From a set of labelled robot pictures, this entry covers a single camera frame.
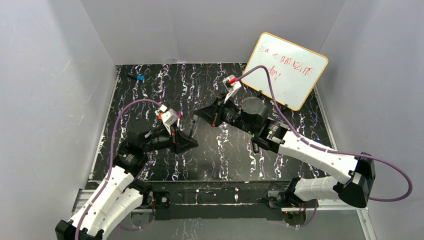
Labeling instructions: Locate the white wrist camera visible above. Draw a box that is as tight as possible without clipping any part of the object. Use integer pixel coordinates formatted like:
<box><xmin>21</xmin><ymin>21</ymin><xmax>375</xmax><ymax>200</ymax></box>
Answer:
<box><xmin>159</xmin><ymin>104</ymin><xmax>178</xmax><ymax>135</ymax></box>
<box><xmin>222</xmin><ymin>75</ymin><xmax>242</xmax><ymax>103</ymax></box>

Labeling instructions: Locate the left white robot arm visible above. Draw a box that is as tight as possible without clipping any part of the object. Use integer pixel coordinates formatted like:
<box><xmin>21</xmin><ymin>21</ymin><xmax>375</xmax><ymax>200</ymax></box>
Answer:
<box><xmin>55</xmin><ymin>126</ymin><xmax>199</xmax><ymax>240</ymax></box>

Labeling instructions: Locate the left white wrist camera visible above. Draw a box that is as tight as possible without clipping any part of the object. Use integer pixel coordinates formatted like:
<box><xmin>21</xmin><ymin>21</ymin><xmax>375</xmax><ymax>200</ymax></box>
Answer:
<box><xmin>159</xmin><ymin>104</ymin><xmax>178</xmax><ymax>135</ymax></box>

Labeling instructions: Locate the green tipped black highlighter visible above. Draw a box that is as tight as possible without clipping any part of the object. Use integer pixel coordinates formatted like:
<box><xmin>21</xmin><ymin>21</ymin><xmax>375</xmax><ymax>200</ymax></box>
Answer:
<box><xmin>251</xmin><ymin>141</ymin><xmax>260</xmax><ymax>154</ymax></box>

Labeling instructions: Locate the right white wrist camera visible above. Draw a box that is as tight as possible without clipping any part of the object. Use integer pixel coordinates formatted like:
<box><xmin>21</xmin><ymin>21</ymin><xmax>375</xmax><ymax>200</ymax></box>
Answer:
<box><xmin>222</xmin><ymin>75</ymin><xmax>242</xmax><ymax>103</ymax></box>

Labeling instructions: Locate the yellow framed whiteboard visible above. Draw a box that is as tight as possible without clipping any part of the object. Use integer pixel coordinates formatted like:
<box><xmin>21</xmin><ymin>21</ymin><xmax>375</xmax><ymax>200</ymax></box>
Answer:
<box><xmin>241</xmin><ymin>32</ymin><xmax>329</xmax><ymax>111</ymax></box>

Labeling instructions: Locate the blue capped black marker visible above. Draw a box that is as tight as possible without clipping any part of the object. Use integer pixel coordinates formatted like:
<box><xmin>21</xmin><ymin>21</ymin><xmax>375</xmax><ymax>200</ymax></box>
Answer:
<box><xmin>127</xmin><ymin>73</ymin><xmax>145</xmax><ymax>82</ymax></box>

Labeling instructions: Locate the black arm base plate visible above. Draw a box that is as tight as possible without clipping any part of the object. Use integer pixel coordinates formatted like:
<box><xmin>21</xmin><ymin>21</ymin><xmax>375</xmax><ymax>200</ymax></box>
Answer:
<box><xmin>77</xmin><ymin>180</ymin><xmax>319</xmax><ymax>221</ymax></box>

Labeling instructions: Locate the black ballpoint pen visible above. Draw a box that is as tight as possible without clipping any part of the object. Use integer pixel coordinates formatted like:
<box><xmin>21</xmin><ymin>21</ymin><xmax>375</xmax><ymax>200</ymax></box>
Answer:
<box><xmin>189</xmin><ymin>120</ymin><xmax>196</xmax><ymax>138</ymax></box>

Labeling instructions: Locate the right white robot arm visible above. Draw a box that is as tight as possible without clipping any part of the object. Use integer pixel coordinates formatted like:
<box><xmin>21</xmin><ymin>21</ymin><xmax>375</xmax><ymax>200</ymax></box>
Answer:
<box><xmin>194</xmin><ymin>95</ymin><xmax>376</xmax><ymax>208</ymax></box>

